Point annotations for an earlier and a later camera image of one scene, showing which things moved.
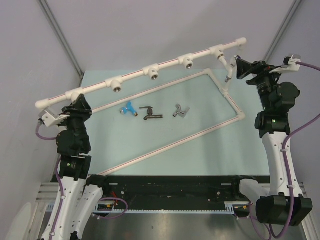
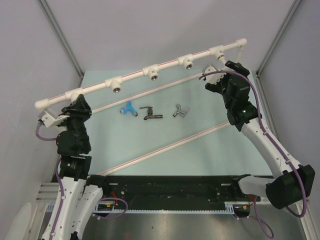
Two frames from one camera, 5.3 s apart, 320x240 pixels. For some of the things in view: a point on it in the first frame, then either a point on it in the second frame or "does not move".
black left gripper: x=79 y=108 does not move
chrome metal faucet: x=180 y=112 does not move
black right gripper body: x=264 y=75 → x=221 y=88
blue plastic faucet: x=123 y=110 does not move
